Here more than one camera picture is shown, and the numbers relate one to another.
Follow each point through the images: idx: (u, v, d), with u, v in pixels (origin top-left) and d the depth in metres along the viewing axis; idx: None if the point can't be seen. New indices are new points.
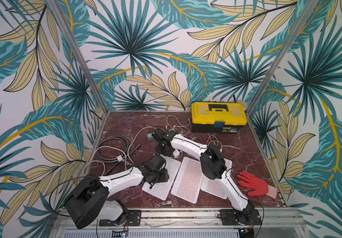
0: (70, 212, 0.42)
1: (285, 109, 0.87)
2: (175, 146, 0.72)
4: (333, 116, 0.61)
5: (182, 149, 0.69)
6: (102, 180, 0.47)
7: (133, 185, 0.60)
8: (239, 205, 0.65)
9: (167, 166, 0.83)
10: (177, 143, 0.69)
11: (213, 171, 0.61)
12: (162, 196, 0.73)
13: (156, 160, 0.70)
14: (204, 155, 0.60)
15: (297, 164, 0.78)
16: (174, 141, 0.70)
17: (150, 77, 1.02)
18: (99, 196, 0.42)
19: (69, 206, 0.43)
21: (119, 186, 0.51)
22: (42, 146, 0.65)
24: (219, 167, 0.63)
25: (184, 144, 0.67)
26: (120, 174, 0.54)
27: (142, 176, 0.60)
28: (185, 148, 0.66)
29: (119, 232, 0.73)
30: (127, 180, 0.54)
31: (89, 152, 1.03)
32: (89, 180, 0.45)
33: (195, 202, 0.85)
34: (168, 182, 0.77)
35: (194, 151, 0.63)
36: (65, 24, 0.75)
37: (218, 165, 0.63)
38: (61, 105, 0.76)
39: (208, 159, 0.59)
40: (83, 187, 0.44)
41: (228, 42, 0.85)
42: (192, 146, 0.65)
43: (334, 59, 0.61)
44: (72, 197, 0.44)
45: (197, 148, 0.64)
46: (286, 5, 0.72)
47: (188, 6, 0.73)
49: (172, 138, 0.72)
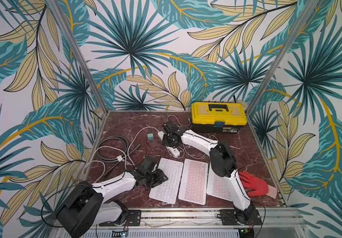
0: (63, 223, 0.41)
1: (285, 109, 0.87)
2: (185, 141, 0.71)
4: (333, 116, 0.61)
5: (192, 145, 0.69)
6: (95, 187, 0.47)
7: (126, 189, 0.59)
8: (242, 204, 0.64)
9: (168, 168, 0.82)
10: (187, 139, 0.69)
11: (222, 167, 0.58)
12: (171, 199, 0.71)
13: (147, 162, 0.70)
14: (214, 150, 0.58)
15: (297, 164, 0.78)
16: (185, 136, 0.70)
17: (150, 77, 1.02)
18: (93, 203, 0.42)
19: (62, 216, 0.42)
21: (112, 192, 0.51)
22: (42, 146, 0.65)
24: (229, 165, 0.60)
25: (195, 140, 0.66)
26: (113, 179, 0.55)
27: (134, 180, 0.60)
28: (196, 143, 0.65)
29: (119, 232, 0.73)
30: (120, 184, 0.54)
31: (89, 152, 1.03)
32: (82, 189, 0.44)
33: (204, 203, 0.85)
34: (173, 185, 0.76)
35: (204, 147, 0.62)
36: (65, 24, 0.75)
37: (228, 162, 0.60)
38: (61, 104, 0.76)
39: (219, 154, 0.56)
40: (75, 196, 0.44)
41: (228, 42, 0.85)
42: (202, 141, 0.64)
43: (334, 59, 0.61)
44: (65, 207, 0.43)
45: (207, 143, 0.62)
46: (286, 5, 0.72)
47: (188, 6, 0.73)
49: (183, 133, 0.72)
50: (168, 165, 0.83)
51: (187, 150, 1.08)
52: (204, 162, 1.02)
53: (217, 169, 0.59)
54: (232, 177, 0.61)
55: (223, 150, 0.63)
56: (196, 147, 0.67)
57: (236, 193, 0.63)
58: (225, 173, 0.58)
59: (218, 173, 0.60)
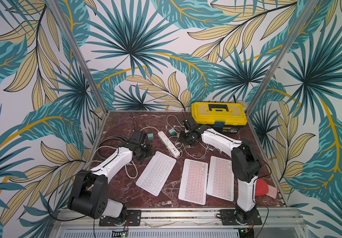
0: (80, 210, 0.42)
1: (285, 109, 0.87)
2: (205, 141, 0.68)
4: (333, 116, 0.61)
5: (213, 144, 0.65)
6: (95, 170, 0.47)
7: (125, 163, 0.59)
8: (246, 205, 0.62)
9: (159, 162, 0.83)
10: (208, 137, 0.66)
11: (243, 169, 0.52)
12: (155, 191, 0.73)
13: (137, 134, 0.70)
14: (236, 149, 0.53)
15: (297, 164, 0.78)
16: (205, 133, 0.67)
17: (150, 77, 1.02)
18: (99, 184, 0.42)
19: (77, 205, 0.43)
21: (114, 169, 0.52)
22: (42, 146, 0.65)
24: (253, 169, 0.54)
25: (217, 139, 0.62)
26: (110, 158, 0.53)
27: (130, 151, 0.60)
28: (218, 142, 0.61)
29: (119, 232, 0.73)
30: (118, 160, 0.54)
31: (88, 152, 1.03)
32: (83, 177, 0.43)
33: (204, 203, 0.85)
34: (161, 178, 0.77)
35: (227, 147, 0.57)
36: (65, 24, 0.75)
37: (252, 166, 0.54)
38: (61, 104, 0.76)
39: (241, 154, 0.52)
40: (79, 186, 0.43)
41: (228, 42, 0.85)
42: (224, 140, 0.60)
43: (334, 59, 0.61)
44: (75, 198, 0.43)
45: (230, 142, 0.58)
46: (286, 5, 0.72)
47: (188, 5, 0.73)
49: (204, 130, 0.69)
50: (161, 159, 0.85)
51: (187, 150, 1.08)
52: (204, 162, 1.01)
53: (238, 172, 0.54)
54: (251, 183, 0.56)
55: (247, 153, 0.57)
56: (217, 147, 0.63)
57: (246, 199, 0.61)
58: (246, 178, 0.52)
59: (239, 177, 0.55)
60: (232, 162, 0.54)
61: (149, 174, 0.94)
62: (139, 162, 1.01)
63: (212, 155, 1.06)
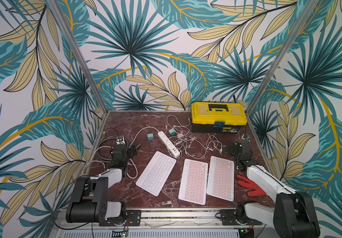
0: (81, 217, 0.41)
1: (285, 109, 0.87)
2: (251, 177, 0.60)
4: (333, 116, 0.61)
5: (258, 183, 0.57)
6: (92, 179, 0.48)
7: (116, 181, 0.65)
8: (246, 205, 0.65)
9: (158, 162, 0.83)
10: (254, 173, 0.59)
11: (288, 224, 0.41)
12: (155, 191, 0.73)
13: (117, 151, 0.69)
14: (285, 196, 0.44)
15: (297, 163, 0.78)
16: (252, 168, 0.60)
17: (150, 77, 1.02)
18: (101, 182, 0.46)
19: (78, 211, 0.42)
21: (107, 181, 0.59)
22: (42, 146, 0.65)
24: (302, 231, 0.41)
25: (263, 177, 0.55)
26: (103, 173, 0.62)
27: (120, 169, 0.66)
28: (263, 182, 0.54)
29: (119, 232, 0.73)
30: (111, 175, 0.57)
31: (88, 152, 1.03)
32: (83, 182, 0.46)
33: (204, 203, 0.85)
34: (161, 179, 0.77)
35: (272, 188, 0.49)
36: (65, 24, 0.75)
37: (301, 225, 0.42)
38: (61, 105, 0.76)
39: (290, 204, 0.42)
40: (80, 191, 0.44)
41: (228, 43, 0.86)
42: (272, 181, 0.52)
43: (334, 59, 0.61)
44: (75, 203, 0.43)
45: (278, 186, 0.49)
46: (286, 5, 0.72)
47: (188, 6, 0.73)
49: (251, 165, 0.62)
50: (162, 159, 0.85)
51: (187, 150, 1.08)
52: (204, 162, 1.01)
53: (281, 225, 0.43)
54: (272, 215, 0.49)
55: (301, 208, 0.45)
56: (262, 187, 0.54)
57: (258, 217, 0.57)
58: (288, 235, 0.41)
59: (281, 232, 0.43)
60: (277, 210, 0.44)
61: (149, 174, 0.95)
62: (139, 163, 0.94)
63: (212, 155, 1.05)
